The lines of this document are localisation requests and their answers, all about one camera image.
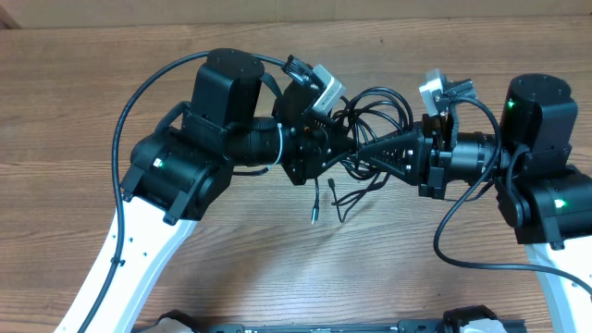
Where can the brown cardboard backboard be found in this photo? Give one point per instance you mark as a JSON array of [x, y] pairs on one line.
[[52, 14]]

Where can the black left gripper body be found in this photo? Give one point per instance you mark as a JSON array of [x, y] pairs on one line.
[[300, 155]]

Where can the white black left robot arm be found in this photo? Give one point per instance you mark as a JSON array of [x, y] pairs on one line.
[[237, 121]]

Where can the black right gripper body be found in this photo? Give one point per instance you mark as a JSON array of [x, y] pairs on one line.
[[436, 160]]

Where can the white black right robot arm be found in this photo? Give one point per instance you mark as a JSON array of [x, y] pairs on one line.
[[540, 195]]

